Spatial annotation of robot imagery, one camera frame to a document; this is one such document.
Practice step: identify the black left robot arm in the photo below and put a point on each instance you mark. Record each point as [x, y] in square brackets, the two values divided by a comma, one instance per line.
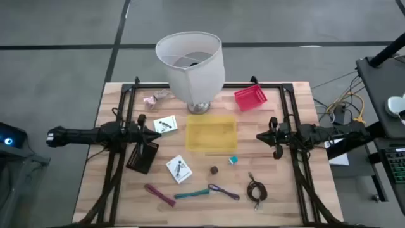
[79, 135]

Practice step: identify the black plastic mesh basket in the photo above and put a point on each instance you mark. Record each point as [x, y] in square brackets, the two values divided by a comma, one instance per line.
[148, 160]

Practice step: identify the black metal table frame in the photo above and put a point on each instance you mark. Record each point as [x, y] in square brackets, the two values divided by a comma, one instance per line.
[286, 95]

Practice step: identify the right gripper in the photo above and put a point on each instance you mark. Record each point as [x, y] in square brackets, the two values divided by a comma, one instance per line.
[280, 136]

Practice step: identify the pink wrapped small item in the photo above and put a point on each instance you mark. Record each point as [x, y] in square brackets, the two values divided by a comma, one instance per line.
[149, 102]

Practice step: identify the white round object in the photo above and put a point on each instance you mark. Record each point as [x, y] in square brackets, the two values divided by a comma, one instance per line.
[395, 106]

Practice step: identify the black side desk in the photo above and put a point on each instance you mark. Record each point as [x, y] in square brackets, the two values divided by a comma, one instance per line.
[379, 92]

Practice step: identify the black keyboard tray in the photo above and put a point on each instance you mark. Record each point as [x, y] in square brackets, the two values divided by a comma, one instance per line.
[389, 193]

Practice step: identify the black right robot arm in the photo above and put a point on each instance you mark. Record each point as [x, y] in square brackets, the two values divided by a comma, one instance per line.
[329, 134]

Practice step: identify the translucent yellow plastic bin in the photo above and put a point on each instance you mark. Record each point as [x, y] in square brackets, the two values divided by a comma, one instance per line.
[211, 133]

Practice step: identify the small teal and white block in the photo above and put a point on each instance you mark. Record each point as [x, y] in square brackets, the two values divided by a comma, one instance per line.
[233, 160]

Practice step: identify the black device with blue light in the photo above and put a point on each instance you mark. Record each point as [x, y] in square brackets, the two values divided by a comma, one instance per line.
[11, 136]

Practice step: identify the black power adapter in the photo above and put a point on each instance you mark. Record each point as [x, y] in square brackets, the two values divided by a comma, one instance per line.
[339, 114]

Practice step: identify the table lamp with white shade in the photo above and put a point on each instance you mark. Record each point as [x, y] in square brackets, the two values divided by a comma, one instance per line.
[193, 73]

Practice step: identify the black keyboard with green keys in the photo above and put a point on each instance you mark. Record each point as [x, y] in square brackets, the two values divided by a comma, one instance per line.
[397, 164]

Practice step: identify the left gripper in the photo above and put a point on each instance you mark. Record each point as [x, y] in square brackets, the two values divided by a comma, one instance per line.
[137, 134]

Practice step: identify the red plastic mesh basket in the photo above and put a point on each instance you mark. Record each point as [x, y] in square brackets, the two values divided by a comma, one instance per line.
[250, 97]

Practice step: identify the flat green box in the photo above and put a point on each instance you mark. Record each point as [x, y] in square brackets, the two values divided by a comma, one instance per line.
[165, 124]

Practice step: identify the white box with product print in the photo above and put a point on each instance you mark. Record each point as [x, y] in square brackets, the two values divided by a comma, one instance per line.
[178, 168]

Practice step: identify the small brown cube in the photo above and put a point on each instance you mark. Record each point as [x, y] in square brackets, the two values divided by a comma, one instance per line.
[214, 170]

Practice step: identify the black pole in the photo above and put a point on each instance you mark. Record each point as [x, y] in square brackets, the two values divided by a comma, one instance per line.
[386, 50]

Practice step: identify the white paper sheet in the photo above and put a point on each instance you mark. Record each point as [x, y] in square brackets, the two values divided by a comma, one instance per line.
[338, 160]

